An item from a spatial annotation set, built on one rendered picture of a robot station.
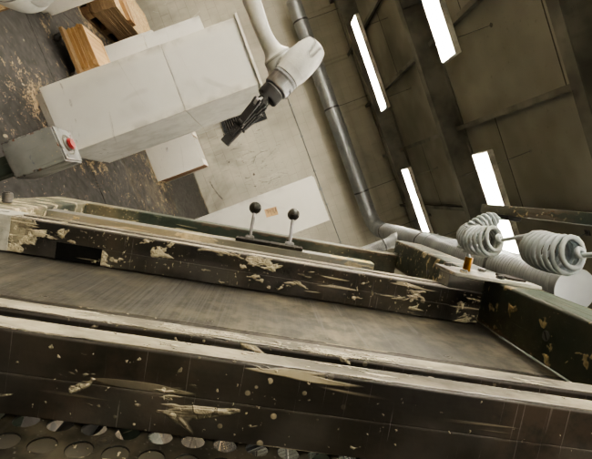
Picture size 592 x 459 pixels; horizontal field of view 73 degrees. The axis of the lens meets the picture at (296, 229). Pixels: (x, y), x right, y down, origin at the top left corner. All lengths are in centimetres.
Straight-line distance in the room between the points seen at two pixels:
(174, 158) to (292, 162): 375
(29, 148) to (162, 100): 217
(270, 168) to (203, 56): 592
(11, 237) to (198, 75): 283
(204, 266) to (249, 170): 853
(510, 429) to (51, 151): 141
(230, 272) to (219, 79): 286
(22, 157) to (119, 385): 126
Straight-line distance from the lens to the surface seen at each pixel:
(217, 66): 360
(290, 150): 936
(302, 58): 138
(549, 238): 72
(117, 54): 568
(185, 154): 623
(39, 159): 154
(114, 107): 372
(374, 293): 86
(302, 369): 35
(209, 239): 119
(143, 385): 36
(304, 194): 491
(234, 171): 935
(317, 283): 83
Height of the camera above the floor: 151
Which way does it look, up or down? 1 degrees up
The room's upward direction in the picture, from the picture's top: 69 degrees clockwise
